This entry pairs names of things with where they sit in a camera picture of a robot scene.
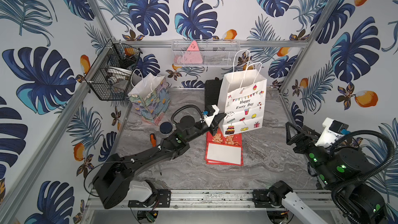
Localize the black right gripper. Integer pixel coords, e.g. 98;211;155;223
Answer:
286;121;339;189

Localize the red paper bag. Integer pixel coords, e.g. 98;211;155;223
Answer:
205;130;244;166

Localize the white happy paper bag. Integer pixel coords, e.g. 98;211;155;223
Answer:
217;62;267;137

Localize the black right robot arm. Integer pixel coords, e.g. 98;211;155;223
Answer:
286;118;395;224

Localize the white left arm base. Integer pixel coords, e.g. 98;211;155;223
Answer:
126;180;158;206

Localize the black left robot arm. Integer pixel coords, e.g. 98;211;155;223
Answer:
92;104;227;209

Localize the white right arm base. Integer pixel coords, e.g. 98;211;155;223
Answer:
268;180;327;224

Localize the floral paper bag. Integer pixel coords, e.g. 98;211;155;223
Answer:
127;69;171;125

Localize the black tool case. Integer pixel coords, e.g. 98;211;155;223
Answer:
205;79;222;115

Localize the dark blue round disc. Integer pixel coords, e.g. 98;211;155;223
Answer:
160;121;173;134

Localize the pink triangle item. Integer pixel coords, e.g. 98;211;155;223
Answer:
179;40;203;65

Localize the white mesh wall shelf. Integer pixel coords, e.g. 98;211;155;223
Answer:
171;39;242;67

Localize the orange handled screwdriver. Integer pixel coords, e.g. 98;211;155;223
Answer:
150;133;157;147

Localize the aluminium linear rail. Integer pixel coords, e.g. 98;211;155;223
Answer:
83;188;336;211

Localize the black wire basket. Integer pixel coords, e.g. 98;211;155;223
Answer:
84;39;143;101

